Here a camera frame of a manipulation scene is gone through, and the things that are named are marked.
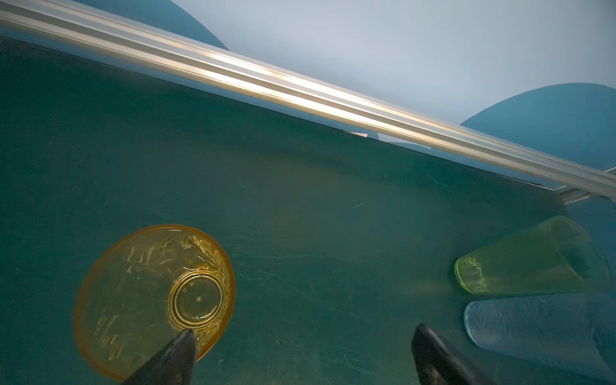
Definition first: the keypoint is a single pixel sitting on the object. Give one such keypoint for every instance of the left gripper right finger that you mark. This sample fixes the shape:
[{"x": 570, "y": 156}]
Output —
[{"x": 438, "y": 362}]

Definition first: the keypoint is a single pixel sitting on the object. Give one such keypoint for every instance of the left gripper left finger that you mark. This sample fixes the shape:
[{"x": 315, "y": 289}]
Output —
[{"x": 172, "y": 365}]

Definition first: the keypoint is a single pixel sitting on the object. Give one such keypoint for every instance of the tall yellow glass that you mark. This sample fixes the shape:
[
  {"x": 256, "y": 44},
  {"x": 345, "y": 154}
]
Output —
[{"x": 148, "y": 288}]

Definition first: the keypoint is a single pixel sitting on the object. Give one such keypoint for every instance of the tall pale blue glass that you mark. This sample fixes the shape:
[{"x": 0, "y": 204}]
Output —
[{"x": 571, "y": 332}]

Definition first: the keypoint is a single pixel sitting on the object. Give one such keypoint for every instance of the tall pale green glass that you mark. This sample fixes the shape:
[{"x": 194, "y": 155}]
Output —
[{"x": 556, "y": 256}]

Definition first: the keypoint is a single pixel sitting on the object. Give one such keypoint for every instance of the back horizontal aluminium bar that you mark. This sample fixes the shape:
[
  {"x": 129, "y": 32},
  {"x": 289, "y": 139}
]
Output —
[{"x": 111, "y": 35}]

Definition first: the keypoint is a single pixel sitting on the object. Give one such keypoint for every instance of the right aluminium frame post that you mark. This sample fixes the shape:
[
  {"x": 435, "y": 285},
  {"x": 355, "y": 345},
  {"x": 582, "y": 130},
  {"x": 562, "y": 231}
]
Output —
[{"x": 580, "y": 182}]

